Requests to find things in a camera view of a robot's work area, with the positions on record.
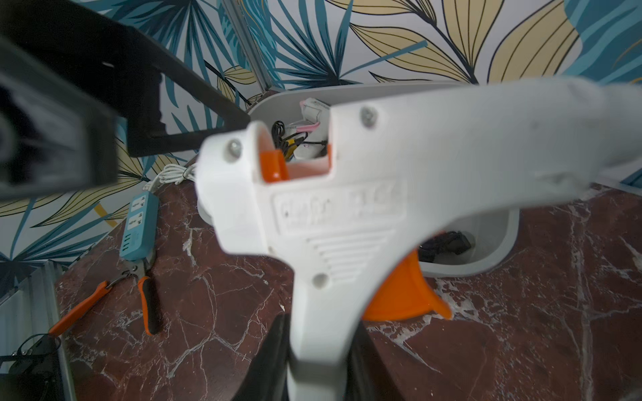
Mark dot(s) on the light blue power strip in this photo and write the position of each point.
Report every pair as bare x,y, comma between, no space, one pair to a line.
138,240

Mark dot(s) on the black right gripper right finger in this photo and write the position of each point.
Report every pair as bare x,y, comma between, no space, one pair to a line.
368,377

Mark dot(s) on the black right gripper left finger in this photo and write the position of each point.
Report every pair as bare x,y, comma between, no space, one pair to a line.
266,378

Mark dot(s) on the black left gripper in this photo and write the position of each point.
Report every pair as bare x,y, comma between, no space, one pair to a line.
68,74

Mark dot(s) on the large white pink-trigger glue gun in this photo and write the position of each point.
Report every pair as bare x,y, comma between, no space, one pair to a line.
316,115

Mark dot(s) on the small white orange-trigger glue gun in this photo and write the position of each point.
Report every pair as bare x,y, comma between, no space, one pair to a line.
398,170

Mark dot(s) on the grey plastic storage box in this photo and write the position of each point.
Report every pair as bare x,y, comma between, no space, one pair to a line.
481,240

